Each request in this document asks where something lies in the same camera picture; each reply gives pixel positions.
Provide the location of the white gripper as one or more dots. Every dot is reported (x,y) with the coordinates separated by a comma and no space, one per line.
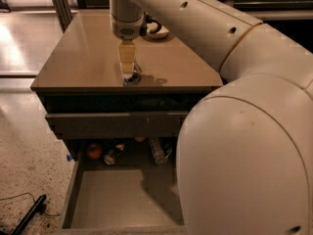
(127,29)

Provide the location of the silver blue redbull can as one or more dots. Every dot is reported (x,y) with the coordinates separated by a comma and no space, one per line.
(135,78)

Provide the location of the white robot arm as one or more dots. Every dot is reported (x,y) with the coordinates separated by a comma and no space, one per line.
(244,152)

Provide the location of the grey drawer cabinet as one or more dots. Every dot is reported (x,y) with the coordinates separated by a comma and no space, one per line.
(82,75)

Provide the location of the grey upper drawer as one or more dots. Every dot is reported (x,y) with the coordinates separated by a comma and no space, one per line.
(116,125)

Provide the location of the dark can in drawer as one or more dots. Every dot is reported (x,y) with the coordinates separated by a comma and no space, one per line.
(113,153)

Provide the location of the grey open lower drawer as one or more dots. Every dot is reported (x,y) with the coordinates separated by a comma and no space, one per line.
(135,196)

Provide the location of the white paper bowl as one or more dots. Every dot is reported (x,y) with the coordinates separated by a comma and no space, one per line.
(161,34)

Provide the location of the small orange fruit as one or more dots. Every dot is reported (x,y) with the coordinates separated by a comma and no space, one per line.
(140,139)

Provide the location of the red apple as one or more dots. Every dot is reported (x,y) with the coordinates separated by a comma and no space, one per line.
(93,151)

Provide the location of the blue tape piece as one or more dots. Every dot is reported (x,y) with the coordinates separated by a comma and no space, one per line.
(69,157)

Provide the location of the black bar tool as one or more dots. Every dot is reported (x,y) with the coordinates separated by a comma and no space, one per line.
(39,206)

